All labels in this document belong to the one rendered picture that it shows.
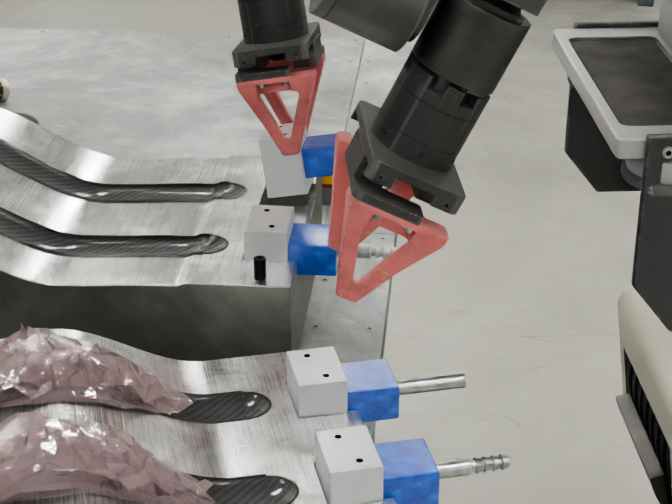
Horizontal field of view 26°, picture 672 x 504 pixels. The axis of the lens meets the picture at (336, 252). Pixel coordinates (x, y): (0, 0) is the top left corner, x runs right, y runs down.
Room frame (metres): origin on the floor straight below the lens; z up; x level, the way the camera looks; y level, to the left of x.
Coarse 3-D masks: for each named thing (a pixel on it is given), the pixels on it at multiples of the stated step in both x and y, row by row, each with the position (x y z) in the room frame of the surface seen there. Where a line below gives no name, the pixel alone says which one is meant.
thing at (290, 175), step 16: (288, 128) 1.20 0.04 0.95; (272, 144) 1.17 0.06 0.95; (304, 144) 1.19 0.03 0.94; (320, 144) 1.18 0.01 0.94; (272, 160) 1.17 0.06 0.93; (288, 160) 1.17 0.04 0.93; (304, 160) 1.17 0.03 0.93; (320, 160) 1.17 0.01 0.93; (272, 176) 1.17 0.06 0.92; (288, 176) 1.17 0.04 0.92; (304, 176) 1.17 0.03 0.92; (320, 176) 1.17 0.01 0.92; (272, 192) 1.17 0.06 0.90; (288, 192) 1.17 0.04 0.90; (304, 192) 1.17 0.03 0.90
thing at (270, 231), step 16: (256, 208) 1.10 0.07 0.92; (272, 208) 1.10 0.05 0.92; (288, 208) 1.10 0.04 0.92; (256, 224) 1.07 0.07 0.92; (272, 224) 1.07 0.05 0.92; (288, 224) 1.07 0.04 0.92; (304, 224) 1.10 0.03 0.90; (320, 224) 1.10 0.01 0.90; (256, 240) 1.06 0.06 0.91; (272, 240) 1.06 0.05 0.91; (288, 240) 1.07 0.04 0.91; (304, 240) 1.07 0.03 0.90; (320, 240) 1.07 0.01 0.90; (272, 256) 1.06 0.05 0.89; (288, 256) 1.06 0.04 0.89; (304, 256) 1.06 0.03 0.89; (320, 256) 1.06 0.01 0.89; (336, 256) 1.06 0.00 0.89; (368, 256) 1.07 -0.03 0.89; (384, 256) 1.07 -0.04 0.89; (304, 272) 1.06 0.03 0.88; (320, 272) 1.06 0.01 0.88; (336, 272) 1.06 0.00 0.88
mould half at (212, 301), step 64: (0, 128) 1.26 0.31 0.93; (0, 192) 1.15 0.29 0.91; (256, 192) 1.19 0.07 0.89; (320, 192) 1.26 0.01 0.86; (0, 256) 1.05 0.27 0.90; (192, 256) 1.07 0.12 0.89; (0, 320) 1.04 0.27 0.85; (64, 320) 1.03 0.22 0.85; (128, 320) 1.03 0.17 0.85; (192, 320) 1.02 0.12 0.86; (256, 320) 1.02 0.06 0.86
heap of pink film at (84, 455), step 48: (48, 336) 0.89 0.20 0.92; (0, 384) 0.84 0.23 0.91; (48, 384) 0.85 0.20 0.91; (96, 384) 0.86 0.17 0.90; (144, 384) 0.88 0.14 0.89; (0, 432) 0.77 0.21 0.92; (48, 432) 0.77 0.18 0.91; (96, 432) 0.78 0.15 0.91; (0, 480) 0.73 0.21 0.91; (48, 480) 0.73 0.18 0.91; (96, 480) 0.75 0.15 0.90; (144, 480) 0.75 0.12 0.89; (192, 480) 0.78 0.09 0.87
